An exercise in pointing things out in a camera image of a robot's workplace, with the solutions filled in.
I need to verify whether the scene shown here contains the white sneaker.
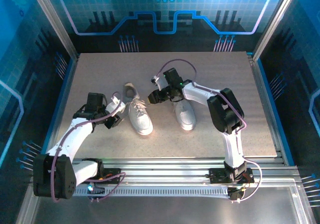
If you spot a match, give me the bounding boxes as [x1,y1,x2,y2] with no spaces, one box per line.
[173,100,197,131]
[124,82,154,136]

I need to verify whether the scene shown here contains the grey metal panel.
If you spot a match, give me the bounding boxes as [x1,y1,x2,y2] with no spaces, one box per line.
[16,181,316,224]

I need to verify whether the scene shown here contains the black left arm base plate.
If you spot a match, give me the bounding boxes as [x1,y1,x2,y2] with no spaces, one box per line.
[96,168,123,184]

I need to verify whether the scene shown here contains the aluminium side rail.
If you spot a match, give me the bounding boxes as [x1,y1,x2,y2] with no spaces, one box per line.
[246,52,287,160]

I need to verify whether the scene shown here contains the aluminium frame post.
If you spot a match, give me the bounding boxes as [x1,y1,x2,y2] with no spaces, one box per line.
[27,0,80,60]
[251,0,301,61]

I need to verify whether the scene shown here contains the aluminium rail frame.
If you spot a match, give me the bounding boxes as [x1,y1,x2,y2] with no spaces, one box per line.
[31,156,305,185]

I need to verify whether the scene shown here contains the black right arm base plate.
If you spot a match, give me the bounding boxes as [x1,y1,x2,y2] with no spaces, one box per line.
[208,168,255,184]

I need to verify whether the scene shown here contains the slotted grey cable duct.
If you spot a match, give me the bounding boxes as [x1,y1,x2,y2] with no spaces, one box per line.
[72,186,230,198]

